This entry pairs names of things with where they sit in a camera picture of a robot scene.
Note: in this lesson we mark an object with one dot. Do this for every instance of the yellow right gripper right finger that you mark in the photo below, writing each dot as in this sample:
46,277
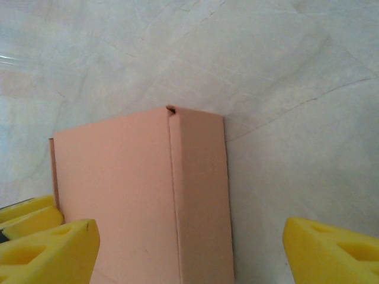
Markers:
334,257

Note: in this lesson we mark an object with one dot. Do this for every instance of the pink paper box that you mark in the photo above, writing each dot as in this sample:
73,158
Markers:
133,192

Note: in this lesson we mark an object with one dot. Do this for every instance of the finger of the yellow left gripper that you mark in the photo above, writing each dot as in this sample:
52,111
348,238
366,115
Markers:
26,208
38,222

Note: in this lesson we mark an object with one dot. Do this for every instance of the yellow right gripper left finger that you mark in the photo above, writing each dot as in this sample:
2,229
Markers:
44,257

